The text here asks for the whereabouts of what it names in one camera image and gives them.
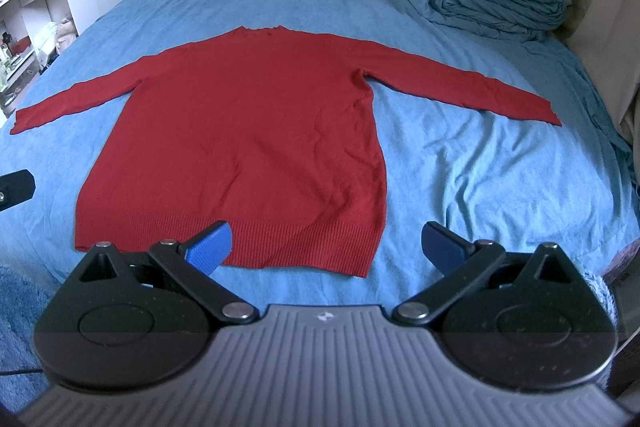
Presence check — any red knit sweater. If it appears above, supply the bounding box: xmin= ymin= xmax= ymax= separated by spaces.
xmin=12 ymin=27 xmax=559 ymax=277

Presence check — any light blue bed sheet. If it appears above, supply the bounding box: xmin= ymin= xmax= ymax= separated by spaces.
xmin=25 ymin=0 xmax=639 ymax=307

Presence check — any blue fluffy rug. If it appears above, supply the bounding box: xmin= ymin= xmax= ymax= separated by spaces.
xmin=1 ymin=267 xmax=52 ymax=413

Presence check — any white shelving desk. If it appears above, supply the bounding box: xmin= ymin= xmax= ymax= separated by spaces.
xmin=0 ymin=0 xmax=101 ymax=118

